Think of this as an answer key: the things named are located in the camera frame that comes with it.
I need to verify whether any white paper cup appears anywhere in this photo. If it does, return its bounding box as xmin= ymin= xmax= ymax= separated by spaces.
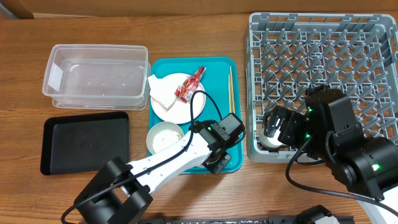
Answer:
xmin=259 ymin=128 xmax=284 ymax=149

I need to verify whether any white rice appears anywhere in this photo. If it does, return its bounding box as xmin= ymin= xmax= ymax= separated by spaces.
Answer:
xmin=152 ymin=129 xmax=181 ymax=153

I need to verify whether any grey bowl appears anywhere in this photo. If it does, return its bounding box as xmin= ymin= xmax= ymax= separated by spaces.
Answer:
xmin=146 ymin=121 xmax=185 ymax=154

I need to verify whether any red snack wrapper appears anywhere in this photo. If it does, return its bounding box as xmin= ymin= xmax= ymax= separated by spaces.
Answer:
xmin=175 ymin=67 xmax=206 ymax=103

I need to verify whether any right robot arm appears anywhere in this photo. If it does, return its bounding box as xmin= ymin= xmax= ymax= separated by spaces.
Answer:
xmin=263 ymin=85 xmax=397 ymax=223

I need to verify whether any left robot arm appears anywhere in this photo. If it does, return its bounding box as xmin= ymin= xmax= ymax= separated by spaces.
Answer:
xmin=73 ymin=113 xmax=245 ymax=223

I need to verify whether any white pink bowl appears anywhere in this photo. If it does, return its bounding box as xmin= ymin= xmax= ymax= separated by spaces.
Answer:
xmin=197 ymin=163 xmax=206 ymax=168

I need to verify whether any white round plate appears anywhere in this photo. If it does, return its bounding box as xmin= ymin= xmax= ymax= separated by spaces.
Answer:
xmin=150 ymin=73 xmax=206 ymax=124

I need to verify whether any grey dish rack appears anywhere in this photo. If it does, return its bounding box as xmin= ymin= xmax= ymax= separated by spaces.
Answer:
xmin=244 ymin=12 xmax=397 ymax=163

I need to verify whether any left wooden chopstick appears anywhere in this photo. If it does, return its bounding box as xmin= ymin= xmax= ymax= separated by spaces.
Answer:
xmin=228 ymin=74 xmax=233 ymax=113

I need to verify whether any wooden chopstick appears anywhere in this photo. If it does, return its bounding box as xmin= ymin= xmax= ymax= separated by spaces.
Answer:
xmin=228 ymin=74 xmax=233 ymax=113
xmin=229 ymin=67 xmax=235 ymax=113

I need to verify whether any right wooden chopstick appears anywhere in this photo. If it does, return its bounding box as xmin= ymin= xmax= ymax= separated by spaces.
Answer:
xmin=229 ymin=67 xmax=235 ymax=113

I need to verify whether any crumpled white napkin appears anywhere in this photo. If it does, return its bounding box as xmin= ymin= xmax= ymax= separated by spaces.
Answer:
xmin=148 ymin=75 xmax=178 ymax=110

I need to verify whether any black tray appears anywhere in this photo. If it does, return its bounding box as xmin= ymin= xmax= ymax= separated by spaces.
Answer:
xmin=40 ymin=111 xmax=130 ymax=175

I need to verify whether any clear plastic bin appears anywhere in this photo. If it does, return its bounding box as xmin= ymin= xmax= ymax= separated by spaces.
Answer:
xmin=42 ymin=44 xmax=150 ymax=110

